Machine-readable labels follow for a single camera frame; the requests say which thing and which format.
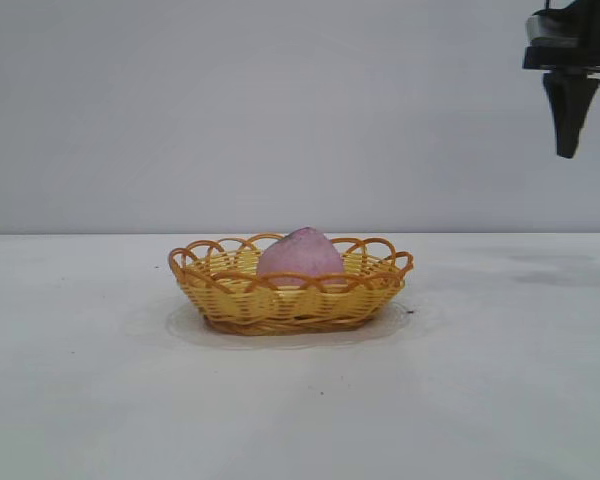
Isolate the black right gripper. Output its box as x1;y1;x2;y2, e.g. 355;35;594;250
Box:
522;0;600;160

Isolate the pink peach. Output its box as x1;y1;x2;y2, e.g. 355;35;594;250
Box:
256;225;343;292

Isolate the yellow woven basket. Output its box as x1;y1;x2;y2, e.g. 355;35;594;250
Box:
168;231;415;337

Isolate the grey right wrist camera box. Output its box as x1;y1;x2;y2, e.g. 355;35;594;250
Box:
524;12;551;41

